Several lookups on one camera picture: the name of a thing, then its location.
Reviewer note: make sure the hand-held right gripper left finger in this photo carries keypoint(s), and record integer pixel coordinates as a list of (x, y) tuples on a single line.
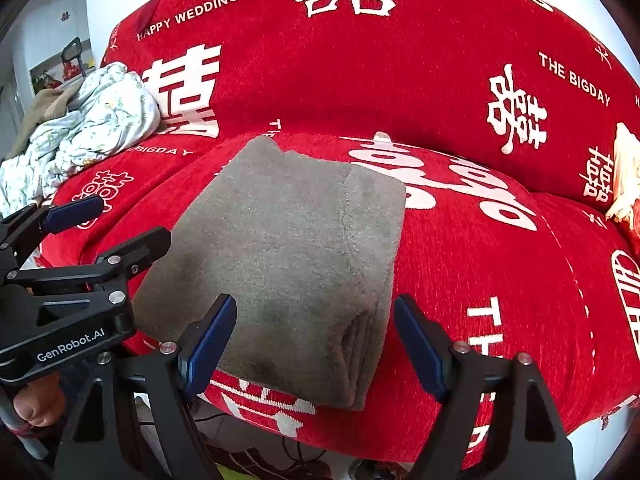
[(210, 345)]

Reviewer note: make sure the framed flower picture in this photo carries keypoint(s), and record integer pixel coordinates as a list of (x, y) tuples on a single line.
[(46, 76)]

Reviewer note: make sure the cream yellow cloth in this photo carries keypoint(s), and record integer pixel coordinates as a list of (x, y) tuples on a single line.
[(627, 175)]

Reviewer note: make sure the brown cloth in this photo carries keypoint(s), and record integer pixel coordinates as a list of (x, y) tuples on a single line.
[(42, 110)]

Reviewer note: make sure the pale floral quilt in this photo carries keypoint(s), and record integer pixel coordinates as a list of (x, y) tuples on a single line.
[(100, 120)]

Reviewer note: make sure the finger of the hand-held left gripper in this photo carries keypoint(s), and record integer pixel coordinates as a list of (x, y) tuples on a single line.
[(75, 212), (140, 247)]

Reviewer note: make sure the grey knit sweater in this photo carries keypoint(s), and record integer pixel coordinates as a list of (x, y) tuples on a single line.
[(280, 240)]

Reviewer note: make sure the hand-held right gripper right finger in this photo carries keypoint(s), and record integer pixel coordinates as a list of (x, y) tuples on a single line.
[(422, 350)]

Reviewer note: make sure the person's left hand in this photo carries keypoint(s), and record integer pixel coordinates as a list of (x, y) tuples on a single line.
[(37, 402)]

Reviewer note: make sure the red printed sofa cover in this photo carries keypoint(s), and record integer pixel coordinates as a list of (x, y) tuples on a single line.
[(400, 85)]

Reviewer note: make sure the black metal frame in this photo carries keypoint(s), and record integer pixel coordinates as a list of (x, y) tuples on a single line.
[(74, 52)]

